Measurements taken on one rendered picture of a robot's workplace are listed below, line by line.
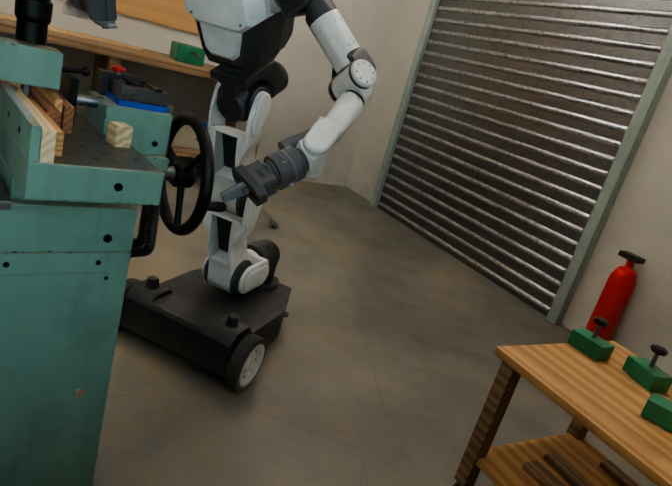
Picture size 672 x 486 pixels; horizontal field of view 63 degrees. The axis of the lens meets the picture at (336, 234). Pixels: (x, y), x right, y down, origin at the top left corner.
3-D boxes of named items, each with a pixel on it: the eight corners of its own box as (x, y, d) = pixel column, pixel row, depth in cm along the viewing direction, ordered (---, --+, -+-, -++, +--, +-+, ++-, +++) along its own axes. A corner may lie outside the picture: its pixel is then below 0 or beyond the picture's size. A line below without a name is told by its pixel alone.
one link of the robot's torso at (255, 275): (225, 268, 233) (232, 240, 229) (266, 286, 227) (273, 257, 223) (196, 281, 214) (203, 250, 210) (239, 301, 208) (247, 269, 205)
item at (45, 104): (58, 137, 98) (60, 112, 96) (44, 135, 96) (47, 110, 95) (32, 107, 114) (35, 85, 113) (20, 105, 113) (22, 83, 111)
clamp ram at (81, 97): (105, 129, 110) (112, 85, 108) (65, 124, 106) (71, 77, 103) (93, 119, 117) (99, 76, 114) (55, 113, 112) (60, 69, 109)
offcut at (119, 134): (130, 148, 104) (133, 127, 103) (114, 146, 102) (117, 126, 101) (121, 142, 106) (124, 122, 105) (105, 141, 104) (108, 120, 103)
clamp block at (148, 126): (166, 157, 117) (174, 115, 115) (101, 150, 109) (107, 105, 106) (143, 138, 128) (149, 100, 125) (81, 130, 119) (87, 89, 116)
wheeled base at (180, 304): (210, 282, 260) (225, 217, 250) (306, 325, 245) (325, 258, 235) (111, 329, 202) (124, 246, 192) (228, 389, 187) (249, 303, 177)
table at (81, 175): (209, 208, 102) (216, 178, 100) (24, 200, 82) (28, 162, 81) (112, 125, 145) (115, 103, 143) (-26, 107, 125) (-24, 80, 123)
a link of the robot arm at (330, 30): (364, 95, 158) (323, 27, 155) (391, 75, 147) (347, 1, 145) (337, 110, 152) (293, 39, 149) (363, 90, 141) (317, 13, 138)
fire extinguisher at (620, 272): (613, 357, 313) (659, 263, 296) (594, 360, 303) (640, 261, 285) (586, 340, 327) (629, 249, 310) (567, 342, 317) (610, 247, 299)
